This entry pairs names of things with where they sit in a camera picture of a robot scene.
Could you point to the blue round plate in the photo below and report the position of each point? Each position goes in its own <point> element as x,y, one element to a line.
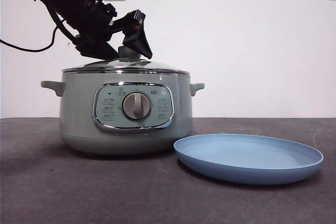
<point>246,155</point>

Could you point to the green electric steamer pot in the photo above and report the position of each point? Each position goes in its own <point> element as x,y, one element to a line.
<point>78,108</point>

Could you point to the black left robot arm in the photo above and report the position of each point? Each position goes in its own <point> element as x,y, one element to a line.
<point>76,1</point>

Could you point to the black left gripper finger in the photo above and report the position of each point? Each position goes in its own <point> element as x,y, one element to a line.
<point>94,49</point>
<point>139,40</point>

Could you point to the glass lid with green knob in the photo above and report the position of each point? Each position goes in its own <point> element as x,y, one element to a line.
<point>147,66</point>

